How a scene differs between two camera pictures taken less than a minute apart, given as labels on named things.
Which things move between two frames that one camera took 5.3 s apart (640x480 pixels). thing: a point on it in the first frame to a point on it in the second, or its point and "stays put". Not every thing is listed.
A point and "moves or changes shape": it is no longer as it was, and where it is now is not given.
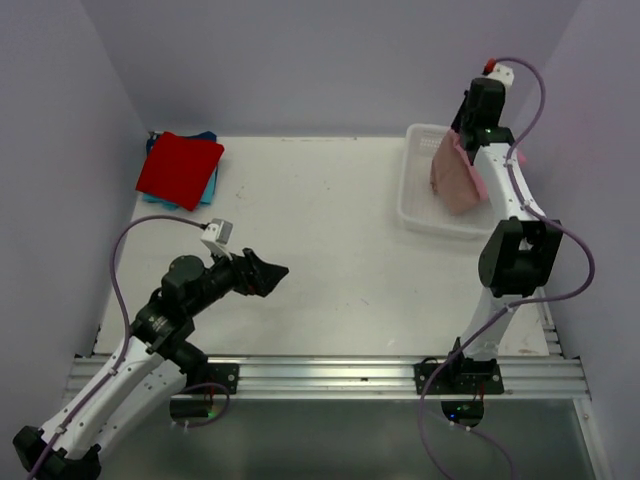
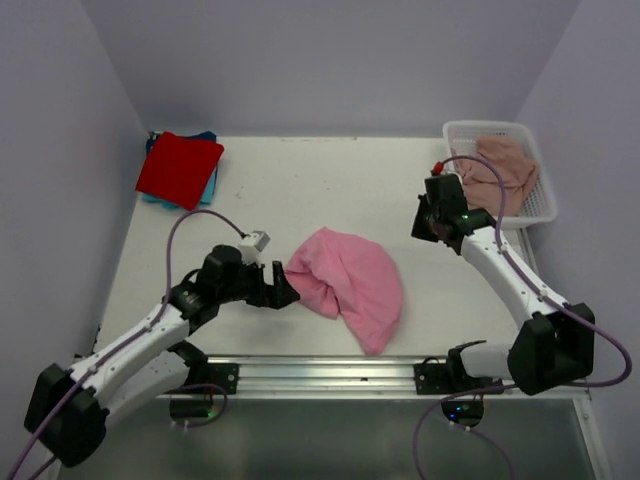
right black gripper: [456, 124] to [419, 230]
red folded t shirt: [178, 169] stays put
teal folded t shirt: [205, 197] stays put
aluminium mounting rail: [553, 375] stays put
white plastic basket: [417, 205] to [461, 135]
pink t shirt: [480, 186] to [337, 273]
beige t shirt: [451, 179] moves or changes shape
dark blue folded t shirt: [150, 142] stays put
